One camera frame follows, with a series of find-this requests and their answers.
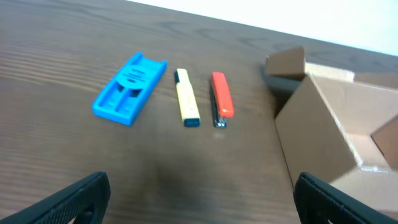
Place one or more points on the yellow highlighter pen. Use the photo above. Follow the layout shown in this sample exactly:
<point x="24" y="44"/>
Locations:
<point x="186" y="99"/>

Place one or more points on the brown cardboard box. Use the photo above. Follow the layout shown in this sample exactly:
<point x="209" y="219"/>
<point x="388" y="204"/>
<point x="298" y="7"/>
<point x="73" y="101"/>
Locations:
<point x="340" y="126"/>

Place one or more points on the blue plastic staple remover block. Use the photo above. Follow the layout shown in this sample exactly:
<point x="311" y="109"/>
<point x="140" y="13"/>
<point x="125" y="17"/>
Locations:
<point x="123" y="97"/>

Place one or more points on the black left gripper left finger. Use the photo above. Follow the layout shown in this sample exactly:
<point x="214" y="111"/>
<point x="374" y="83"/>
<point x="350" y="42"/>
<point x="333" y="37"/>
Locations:
<point x="85" y="201"/>

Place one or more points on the orange stapler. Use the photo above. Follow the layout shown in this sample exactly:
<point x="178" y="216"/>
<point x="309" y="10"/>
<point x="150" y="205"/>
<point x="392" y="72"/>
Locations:
<point x="221" y="100"/>

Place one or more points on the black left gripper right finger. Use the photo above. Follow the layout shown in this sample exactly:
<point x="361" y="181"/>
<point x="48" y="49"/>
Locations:
<point x="318" y="202"/>

